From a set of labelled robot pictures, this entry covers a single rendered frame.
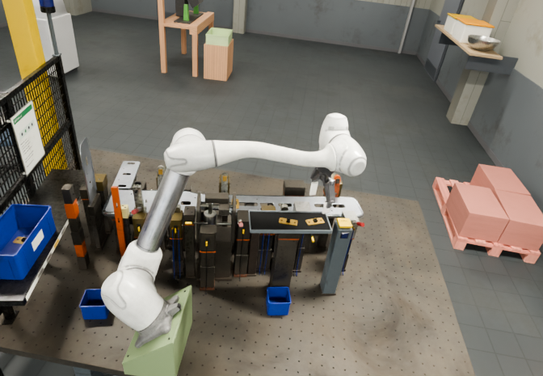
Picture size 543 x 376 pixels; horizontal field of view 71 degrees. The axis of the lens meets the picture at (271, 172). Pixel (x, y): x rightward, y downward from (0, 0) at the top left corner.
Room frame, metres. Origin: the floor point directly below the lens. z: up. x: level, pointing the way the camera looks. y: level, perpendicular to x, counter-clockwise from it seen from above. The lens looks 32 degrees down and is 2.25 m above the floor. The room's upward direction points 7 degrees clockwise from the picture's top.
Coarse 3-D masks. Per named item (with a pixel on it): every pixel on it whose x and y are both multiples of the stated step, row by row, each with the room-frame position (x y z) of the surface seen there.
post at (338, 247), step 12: (336, 228) 1.39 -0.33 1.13; (348, 228) 1.38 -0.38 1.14; (336, 240) 1.36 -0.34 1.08; (348, 240) 1.37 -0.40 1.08; (336, 252) 1.36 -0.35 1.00; (324, 264) 1.42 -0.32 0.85; (336, 264) 1.37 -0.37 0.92; (324, 276) 1.39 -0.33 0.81; (336, 276) 1.37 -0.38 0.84; (324, 288) 1.36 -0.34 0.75; (336, 288) 1.37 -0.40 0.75
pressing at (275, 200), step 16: (128, 192) 1.64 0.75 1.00; (144, 192) 1.65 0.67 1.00; (192, 192) 1.71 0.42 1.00; (112, 208) 1.49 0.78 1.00; (128, 208) 1.51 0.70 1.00; (240, 208) 1.62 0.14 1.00; (256, 208) 1.63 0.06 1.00; (288, 208) 1.67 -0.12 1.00; (320, 208) 1.70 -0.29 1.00; (336, 208) 1.72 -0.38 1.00; (352, 208) 1.74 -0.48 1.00
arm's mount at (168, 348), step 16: (176, 320) 0.94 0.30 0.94; (160, 336) 0.89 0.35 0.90; (176, 336) 0.88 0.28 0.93; (128, 352) 0.88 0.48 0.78; (144, 352) 0.85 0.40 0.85; (160, 352) 0.84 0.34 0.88; (176, 352) 0.87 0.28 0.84; (128, 368) 0.84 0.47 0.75; (144, 368) 0.84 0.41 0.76; (160, 368) 0.84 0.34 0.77; (176, 368) 0.86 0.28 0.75
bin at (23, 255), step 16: (16, 208) 1.25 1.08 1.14; (32, 208) 1.26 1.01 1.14; (48, 208) 1.25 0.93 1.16; (0, 224) 1.15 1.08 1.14; (16, 224) 1.23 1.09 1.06; (32, 224) 1.26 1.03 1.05; (48, 224) 1.22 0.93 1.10; (0, 240) 1.12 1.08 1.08; (32, 240) 1.09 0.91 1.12; (48, 240) 1.19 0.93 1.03; (0, 256) 0.96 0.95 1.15; (16, 256) 0.98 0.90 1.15; (32, 256) 1.06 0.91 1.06; (0, 272) 0.96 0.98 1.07; (16, 272) 0.97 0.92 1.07
